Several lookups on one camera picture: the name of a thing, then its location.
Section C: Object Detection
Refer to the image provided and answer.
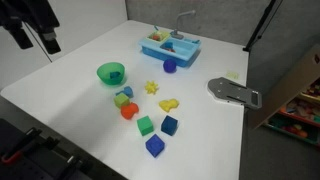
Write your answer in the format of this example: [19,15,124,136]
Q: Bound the dark blue toy cube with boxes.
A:
[161,116,178,136]

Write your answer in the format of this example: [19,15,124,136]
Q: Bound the black tripod pole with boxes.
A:
[243,0,283,52]

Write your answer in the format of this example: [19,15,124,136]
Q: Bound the green translucent bowl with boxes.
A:
[97,62,125,85]

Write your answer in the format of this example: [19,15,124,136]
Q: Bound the purple round toy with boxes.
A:
[163,59,176,73]

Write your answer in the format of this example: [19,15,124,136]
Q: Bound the wooden toy shelf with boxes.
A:
[248,44,320,147]

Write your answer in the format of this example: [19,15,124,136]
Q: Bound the light blue toy shape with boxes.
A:
[117,86,134,98]

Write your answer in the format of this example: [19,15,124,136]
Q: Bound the orange toy shape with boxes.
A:
[120,103,139,120]

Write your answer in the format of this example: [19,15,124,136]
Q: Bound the grey toy faucet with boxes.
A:
[171,10,196,40]

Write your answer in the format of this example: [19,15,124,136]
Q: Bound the small yellow-green sticker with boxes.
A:
[226,71,239,80]

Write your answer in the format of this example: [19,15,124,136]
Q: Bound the black clamp with red handle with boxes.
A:
[1,128,42,164]

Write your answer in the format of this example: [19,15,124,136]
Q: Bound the yellow flat toy shape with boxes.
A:
[159,99,179,112]

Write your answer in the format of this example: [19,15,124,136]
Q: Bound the grey metal mounting plate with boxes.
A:
[207,77,262,109]

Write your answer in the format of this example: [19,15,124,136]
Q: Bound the blue toy sink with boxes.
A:
[139,30,201,67]

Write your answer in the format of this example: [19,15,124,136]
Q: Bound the light green toy cube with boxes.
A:
[114,93,130,108]

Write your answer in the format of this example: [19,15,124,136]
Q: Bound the blue toy inside bowl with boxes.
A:
[110,71,120,79]

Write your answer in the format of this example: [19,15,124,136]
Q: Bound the yellow spiky round toy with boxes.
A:
[144,81,158,94]

